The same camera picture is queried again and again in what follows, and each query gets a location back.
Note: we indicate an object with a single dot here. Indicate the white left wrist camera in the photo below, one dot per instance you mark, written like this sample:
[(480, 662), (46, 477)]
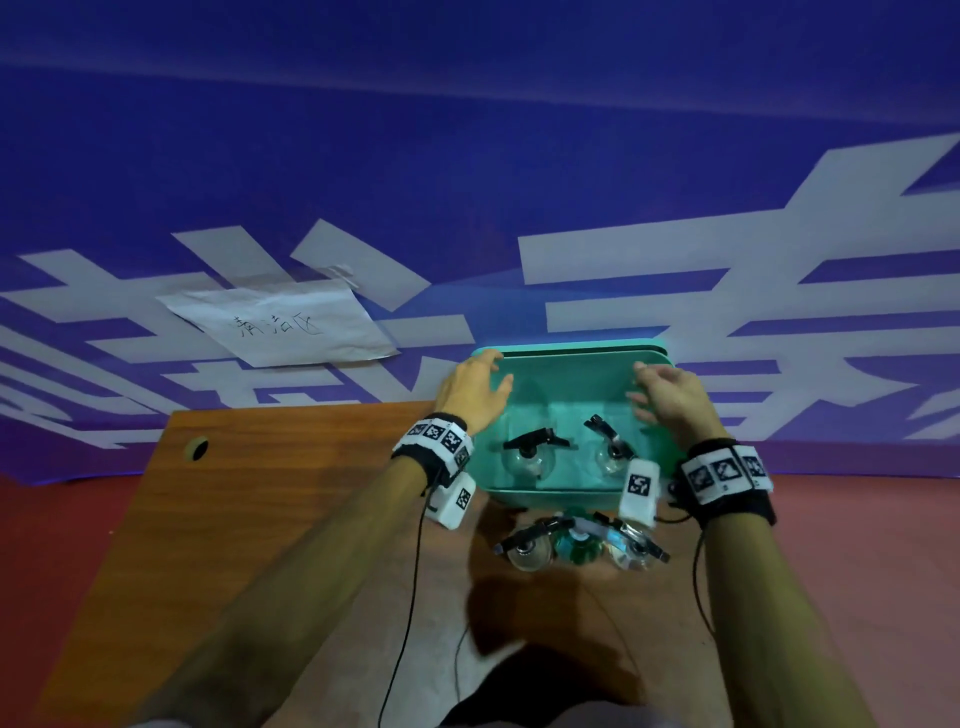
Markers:
[(454, 502)]

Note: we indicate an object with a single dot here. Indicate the blue banner with white print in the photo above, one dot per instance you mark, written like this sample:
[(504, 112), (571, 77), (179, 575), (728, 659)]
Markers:
[(450, 150)]

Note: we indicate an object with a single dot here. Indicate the teal spray bottle blue sprayer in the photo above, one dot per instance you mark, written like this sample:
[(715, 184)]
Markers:
[(579, 547)]

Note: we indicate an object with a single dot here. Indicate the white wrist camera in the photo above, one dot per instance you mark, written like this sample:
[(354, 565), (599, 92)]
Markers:
[(639, 495), (454, 502)]

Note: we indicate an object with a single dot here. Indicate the clear spray bottle black sprayer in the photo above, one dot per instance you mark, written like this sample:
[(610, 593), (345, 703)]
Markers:
[(529, 461), (529, 555), (611, 457), (630, 551)]

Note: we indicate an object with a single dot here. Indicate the person's right forearm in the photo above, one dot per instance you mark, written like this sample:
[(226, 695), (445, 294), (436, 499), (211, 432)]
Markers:
[(772, 637)]

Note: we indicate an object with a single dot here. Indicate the white paper sign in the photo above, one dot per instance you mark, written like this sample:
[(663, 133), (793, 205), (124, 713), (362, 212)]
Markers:
[(300, 345)]

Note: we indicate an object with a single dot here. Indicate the person's right hand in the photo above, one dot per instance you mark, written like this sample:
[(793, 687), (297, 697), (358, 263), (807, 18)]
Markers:
[(679, 405)]

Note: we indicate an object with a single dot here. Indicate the right marker wristband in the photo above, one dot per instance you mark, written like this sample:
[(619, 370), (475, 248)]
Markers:
[(724, 472)]

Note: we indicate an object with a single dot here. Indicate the marker wristband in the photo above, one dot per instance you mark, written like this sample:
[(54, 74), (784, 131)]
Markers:
[(724, 472), (435, 433)]

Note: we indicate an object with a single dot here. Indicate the clear tape strip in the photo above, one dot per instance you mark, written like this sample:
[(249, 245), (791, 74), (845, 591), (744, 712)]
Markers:
[(337, 274)]

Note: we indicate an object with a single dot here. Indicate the left marker wristband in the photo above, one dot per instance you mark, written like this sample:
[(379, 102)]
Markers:
[(435, 433)]

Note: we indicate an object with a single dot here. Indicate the person's left forearm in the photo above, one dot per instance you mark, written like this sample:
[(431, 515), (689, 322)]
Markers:
[(300, 600)]

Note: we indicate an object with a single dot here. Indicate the person's left hand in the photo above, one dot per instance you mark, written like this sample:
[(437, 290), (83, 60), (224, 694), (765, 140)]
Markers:
[(472, 394)]

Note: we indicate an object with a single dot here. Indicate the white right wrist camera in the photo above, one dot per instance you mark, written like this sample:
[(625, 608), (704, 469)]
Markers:
[(639, 495)]

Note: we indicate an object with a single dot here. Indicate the green plastic storage box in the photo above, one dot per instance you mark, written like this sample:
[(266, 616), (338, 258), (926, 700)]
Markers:
[(555, 499)]

